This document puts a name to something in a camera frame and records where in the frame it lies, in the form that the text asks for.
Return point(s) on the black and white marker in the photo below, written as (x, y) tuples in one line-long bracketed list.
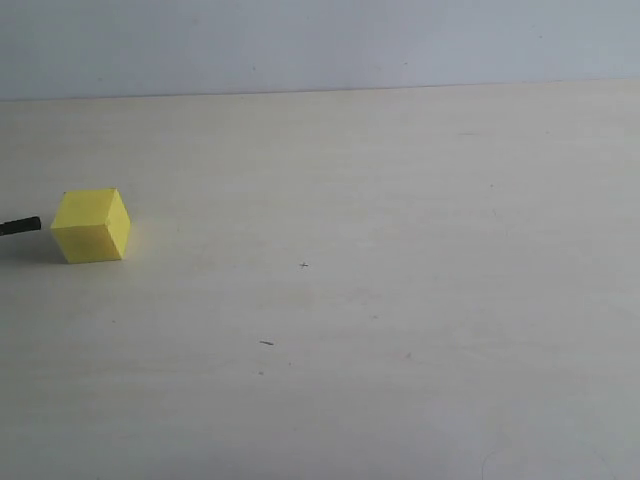
[(19, 226)]

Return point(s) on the yellow cube block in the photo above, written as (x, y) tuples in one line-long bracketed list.
[(91, 226)]

